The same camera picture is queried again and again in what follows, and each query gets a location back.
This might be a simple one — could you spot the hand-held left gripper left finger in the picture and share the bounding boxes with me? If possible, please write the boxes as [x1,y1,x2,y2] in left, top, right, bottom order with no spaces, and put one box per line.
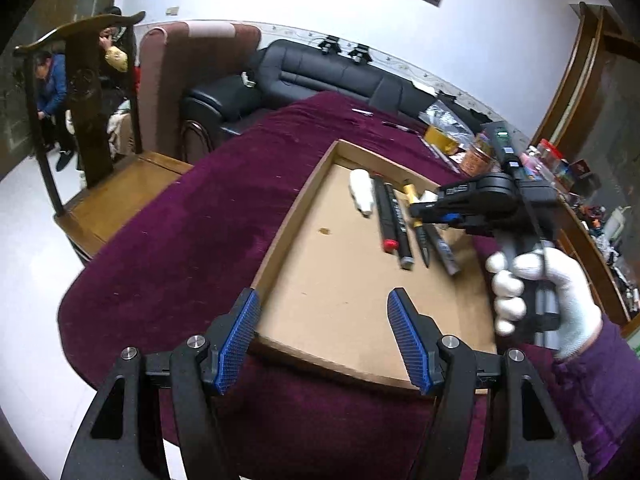
[60,287,262,480]

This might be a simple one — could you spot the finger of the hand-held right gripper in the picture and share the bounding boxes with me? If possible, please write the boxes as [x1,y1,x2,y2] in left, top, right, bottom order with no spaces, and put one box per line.
[407,199,466,228]

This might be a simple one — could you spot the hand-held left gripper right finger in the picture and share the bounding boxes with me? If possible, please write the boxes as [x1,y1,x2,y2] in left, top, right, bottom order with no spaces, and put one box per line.
[387,287,583,480]

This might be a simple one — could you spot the yellow and black pen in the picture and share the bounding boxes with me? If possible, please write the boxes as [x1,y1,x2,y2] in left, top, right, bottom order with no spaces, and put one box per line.
[404,183,432,268]

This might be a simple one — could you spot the black marker with grey cap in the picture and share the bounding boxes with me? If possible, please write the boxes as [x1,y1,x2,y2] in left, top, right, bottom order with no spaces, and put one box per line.
[385,180,417,271]

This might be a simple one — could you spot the white marker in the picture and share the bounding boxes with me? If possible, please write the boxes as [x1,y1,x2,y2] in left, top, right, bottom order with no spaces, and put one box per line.
[422,222,462,277]

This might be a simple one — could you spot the black marker with red cap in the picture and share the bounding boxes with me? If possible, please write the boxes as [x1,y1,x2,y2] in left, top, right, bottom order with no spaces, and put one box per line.
[372,174,401,253]

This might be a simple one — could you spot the small white roll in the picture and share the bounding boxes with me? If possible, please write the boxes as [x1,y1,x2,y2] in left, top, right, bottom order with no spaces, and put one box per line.
[348,169,376,218]

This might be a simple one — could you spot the brown cardboard box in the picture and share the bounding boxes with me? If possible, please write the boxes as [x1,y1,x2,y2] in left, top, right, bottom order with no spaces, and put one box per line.
[248,139,501,395]

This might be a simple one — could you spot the person's right forearm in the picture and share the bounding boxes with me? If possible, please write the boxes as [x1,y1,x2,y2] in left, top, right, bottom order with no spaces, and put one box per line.
[550,317,640,480]

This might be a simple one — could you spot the person's right hand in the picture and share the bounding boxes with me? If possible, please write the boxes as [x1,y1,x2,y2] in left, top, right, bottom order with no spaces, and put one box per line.
[485,247,603,361]

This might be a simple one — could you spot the brown labelled jar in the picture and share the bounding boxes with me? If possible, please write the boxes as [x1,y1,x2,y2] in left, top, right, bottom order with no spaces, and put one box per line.
[460,132,496,176]

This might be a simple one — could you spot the yellow tape roll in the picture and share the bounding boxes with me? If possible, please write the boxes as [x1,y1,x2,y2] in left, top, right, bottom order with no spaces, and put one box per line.
[424,125,463,157]

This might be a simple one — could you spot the clear plastic bag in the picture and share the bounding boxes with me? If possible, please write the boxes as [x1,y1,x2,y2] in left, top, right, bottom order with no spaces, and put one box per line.
[420,99,473,136]

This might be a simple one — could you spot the pile of assorted clutter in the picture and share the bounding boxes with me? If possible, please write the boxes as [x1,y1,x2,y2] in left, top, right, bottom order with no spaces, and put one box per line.
[520,140,640,311]

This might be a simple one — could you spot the purple velvet tablecloth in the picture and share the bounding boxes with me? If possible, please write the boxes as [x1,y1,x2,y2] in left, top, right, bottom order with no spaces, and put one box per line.
[57,91,566,480]

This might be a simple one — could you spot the wooden sideboard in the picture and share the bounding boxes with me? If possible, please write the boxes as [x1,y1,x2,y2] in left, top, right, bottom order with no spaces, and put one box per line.
[555,195,640,326]

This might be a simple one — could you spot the black leather sofa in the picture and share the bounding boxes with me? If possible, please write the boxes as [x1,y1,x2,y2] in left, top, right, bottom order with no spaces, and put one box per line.
[180,39,501,151]

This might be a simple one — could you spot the dark wooden chair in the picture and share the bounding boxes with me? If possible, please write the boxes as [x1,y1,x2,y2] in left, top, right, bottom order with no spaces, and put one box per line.
[12,10,193,266]

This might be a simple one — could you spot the maroon upholstered chair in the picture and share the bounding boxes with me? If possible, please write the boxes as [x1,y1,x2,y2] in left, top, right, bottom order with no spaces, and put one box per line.
[137,22,262,161]

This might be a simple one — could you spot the wooden door frame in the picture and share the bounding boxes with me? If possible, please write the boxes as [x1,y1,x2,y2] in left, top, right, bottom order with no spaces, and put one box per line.
[530,2,616,161]

